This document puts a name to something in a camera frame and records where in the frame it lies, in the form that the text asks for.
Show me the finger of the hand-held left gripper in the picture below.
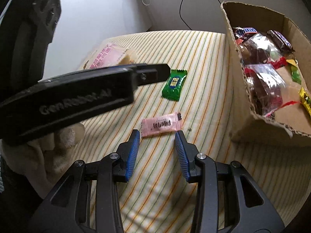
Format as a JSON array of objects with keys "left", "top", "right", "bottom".
[{"left": 132, "top": 63, "right": 170, "bottom": 86}]

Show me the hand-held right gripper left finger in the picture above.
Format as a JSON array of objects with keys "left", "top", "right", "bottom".
[{"left": 29, "top": 129, "right": 141, "bottom": 233}]

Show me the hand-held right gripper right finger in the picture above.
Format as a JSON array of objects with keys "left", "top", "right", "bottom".
[{"left": 174, "top": 130, "right": 285, "bottom": 233}]

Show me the dark green candy packet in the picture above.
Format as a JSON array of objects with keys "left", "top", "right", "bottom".
[{"left": 162, "top": 69, "right": 188, "bottom": 102}]

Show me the pink candy packet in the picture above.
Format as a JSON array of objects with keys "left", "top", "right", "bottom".
[{"left": 141, "top": 112, "right": 183, "bottom": 137}]

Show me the brown cardboard box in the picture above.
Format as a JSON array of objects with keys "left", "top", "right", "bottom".
[{"left": 221, "top": 1, "right": 311, "bottom": 147}]

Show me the blue brown chocolate bar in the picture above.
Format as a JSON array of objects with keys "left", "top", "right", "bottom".
[{"left": 232, "top": 27, "right": 259, "bottom": 44}]

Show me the clear red-edged bag of dates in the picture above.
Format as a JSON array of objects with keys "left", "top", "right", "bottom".
[
  {"left": 244, "top": 63, "right": 300, "bottom": 117},
  {"left": 239, "top": 33, "right": 287, "bottom": 70}
]

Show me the long dark chocolate bar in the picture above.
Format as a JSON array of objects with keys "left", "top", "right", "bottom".
[{"left": 267, "top": 30, "right": 295, "bottom": 52}]

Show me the yellow snack packet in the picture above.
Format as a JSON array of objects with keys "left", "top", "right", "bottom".
[{"left": 298, "top": 87, "right": 311, "bottom": 116}]

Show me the light green candy packet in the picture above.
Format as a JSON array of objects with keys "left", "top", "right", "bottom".
[{"left": 290, "top": 69, "right": 302, "bottom": 84}]

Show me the person's left hand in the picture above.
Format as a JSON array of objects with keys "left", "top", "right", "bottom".
[{"left": 0, "top": 123, "right": 85, "bottom": 198}]

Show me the striped yellow blanket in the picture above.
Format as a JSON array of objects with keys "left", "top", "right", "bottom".
[{"left": 66, "top": 30, "right": 311, "bottom": 233}]

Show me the bagged sliced bread loaf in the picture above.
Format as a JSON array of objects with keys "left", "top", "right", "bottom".
[{"left": 81, "top": 42, "right": 138, "bottom": 71}]

